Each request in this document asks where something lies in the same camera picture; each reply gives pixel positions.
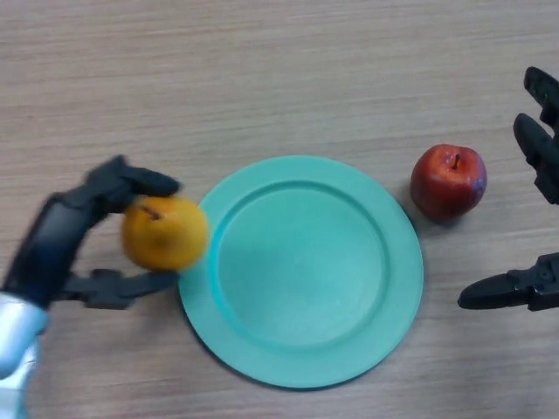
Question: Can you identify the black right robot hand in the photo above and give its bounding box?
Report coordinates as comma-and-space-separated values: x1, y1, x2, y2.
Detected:
458, 66, 559, 312

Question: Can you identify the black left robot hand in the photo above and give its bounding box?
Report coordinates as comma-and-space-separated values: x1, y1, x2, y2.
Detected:
0, 155, 183, 312

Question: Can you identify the yellow pear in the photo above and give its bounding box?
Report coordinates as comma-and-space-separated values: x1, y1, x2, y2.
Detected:
121, 196, 210, 272

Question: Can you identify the green round plate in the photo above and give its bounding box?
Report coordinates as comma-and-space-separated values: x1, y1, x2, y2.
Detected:
177, 155, 424, 390

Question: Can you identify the red apple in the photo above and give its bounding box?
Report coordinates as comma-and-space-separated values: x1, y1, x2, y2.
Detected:
410, 144, 488, 222

